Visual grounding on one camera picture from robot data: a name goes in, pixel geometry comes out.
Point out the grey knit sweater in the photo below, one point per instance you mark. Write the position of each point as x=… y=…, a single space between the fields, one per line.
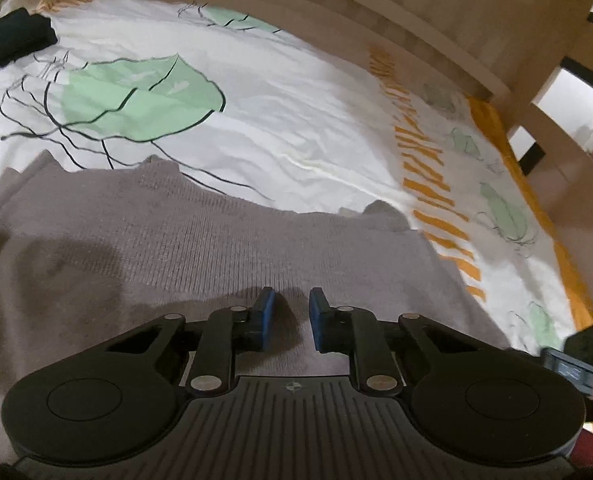
x=176 y=240

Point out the beige wooden bed frame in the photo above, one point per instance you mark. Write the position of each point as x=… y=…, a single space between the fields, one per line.
x=426 y=10

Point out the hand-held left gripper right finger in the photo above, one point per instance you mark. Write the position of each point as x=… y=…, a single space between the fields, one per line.
x=319 y=320

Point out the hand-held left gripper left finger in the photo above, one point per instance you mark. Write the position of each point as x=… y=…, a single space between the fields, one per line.
x=266 y=320

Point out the white orange leaf-printed bed cover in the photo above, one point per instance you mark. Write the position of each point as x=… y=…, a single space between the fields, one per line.
x=301 y=110

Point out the black garment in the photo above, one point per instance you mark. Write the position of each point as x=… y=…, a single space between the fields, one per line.
x=6 y=35

